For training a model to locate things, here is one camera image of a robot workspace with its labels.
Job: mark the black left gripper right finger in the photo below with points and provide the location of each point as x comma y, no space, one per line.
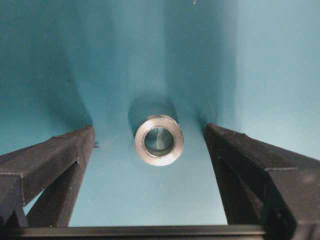
263,184

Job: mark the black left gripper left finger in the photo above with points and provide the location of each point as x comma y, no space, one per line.
39,184

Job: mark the silver metal washer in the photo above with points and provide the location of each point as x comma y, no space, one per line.
159,140

